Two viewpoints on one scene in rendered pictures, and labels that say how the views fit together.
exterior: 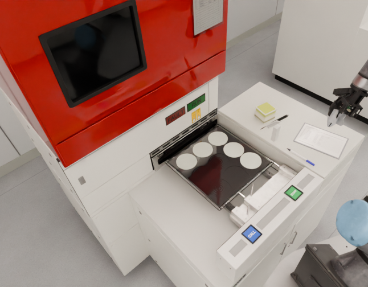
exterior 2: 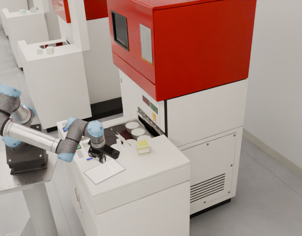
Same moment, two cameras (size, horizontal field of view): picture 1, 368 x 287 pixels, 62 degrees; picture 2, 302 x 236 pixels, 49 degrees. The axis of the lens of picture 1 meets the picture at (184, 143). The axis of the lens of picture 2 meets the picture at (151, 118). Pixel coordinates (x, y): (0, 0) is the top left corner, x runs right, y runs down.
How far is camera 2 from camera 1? 2.62 m
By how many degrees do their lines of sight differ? 76
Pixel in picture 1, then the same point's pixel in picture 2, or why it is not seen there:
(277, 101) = (158, 163)
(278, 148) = not seen: hidden behind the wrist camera
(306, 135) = (113, 165)
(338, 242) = (47, 177)
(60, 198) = not seen: hidden behind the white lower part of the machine
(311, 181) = (78, 156)
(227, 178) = (109, 136)
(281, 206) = not seen: hidden behind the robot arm
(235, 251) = (63, 124)
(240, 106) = (162, 144)
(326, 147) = (96, 170)
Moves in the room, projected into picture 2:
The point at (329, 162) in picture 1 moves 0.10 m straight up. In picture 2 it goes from (84, 167) to (82, 154)
